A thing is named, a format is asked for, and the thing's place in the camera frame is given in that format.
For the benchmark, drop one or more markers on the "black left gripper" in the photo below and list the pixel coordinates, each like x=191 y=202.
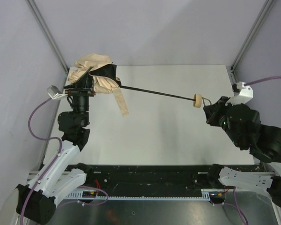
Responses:
x=79 y=86

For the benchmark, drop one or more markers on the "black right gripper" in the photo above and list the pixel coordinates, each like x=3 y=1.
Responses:
x=212 y=115

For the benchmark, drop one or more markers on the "beige folding umbrella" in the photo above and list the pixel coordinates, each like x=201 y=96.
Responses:
x=103 y=71

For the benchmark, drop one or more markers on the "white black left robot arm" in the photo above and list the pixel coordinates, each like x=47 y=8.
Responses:
x=40 y=197

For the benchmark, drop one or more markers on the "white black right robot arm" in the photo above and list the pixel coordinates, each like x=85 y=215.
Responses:
x=243 y=126

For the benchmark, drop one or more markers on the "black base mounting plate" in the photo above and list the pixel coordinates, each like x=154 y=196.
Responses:
x=151 y=181

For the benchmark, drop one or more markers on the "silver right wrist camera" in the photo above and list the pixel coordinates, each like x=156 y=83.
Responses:
x=242 y=94

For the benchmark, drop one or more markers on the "left aluminium corner post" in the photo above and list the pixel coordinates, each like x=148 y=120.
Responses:
x=47 y=34

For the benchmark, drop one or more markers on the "aluminium corner post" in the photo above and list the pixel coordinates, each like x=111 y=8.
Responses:
x=257 y=25
x=47 y=34

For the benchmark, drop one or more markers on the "right aluminium corner post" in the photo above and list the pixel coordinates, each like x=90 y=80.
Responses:
x=257 y=25

